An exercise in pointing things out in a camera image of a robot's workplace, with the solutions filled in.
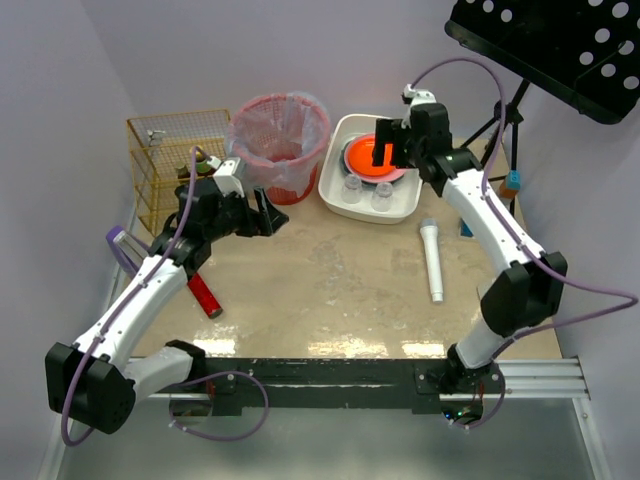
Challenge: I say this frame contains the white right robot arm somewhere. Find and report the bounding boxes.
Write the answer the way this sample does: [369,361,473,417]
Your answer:
[372,85,567,370]

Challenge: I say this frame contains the pink plate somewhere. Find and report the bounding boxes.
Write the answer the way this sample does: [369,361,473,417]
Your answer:
[344,132,406,184]

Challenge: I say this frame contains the black music stand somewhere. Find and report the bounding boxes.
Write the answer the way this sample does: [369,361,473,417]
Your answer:
[459,0,640,174]

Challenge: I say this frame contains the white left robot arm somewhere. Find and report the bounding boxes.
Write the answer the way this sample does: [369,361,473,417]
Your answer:
[44,157,289,434]

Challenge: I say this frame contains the toy block stack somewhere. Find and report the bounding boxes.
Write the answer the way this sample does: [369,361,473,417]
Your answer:
[489,170,521,214]

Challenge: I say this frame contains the orange plate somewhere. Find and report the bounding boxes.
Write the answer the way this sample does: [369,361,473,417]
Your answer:
[345,134,395,178]

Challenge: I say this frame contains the red glitter microphone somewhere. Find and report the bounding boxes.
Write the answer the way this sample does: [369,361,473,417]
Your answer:
[187,274,223,319]

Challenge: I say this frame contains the red mesh waste basket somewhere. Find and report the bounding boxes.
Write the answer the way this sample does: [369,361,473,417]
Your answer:
[230,94,331,206]

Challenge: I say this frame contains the clear plastic bin liner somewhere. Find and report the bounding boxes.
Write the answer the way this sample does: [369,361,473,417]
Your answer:
[227,90,332,197]

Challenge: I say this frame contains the green yellow-capped sauce bottle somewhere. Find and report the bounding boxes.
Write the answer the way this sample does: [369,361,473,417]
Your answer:
[192,146,214,177]

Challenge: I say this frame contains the brown-lidded seasoning bottle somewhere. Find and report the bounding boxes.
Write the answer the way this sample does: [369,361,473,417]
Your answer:
[176,165,191,184]

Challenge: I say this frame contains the clear glass bowl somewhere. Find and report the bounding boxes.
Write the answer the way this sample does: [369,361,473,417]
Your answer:
[371,182,394,212]

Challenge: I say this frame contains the teal ornate plate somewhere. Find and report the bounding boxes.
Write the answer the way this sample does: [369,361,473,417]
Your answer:
[339,139,396,190]

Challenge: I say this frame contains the gold wire rack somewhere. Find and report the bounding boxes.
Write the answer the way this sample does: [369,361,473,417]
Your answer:
[126,109,230,236]

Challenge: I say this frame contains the white rectangular basin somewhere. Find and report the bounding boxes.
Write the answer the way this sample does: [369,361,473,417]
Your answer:
[318,114,422,225]

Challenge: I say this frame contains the white microphone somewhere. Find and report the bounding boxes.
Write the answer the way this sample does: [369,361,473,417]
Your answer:
[419,218,444,304]

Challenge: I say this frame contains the clear glass cup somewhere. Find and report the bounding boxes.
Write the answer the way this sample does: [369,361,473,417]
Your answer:
[341,174,363,205]

